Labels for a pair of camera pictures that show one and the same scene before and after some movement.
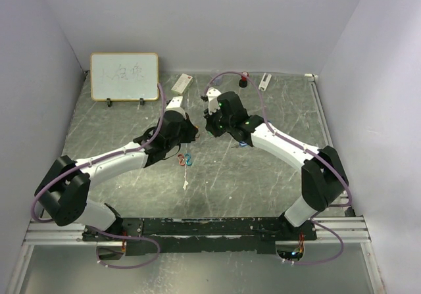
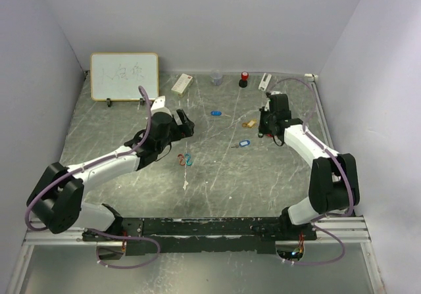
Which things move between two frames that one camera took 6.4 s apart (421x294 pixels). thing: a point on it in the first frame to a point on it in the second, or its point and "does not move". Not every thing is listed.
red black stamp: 243,82 does not move
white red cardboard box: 183,83 does not move
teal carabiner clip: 188,160 does not move
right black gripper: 209,125 to 262,129
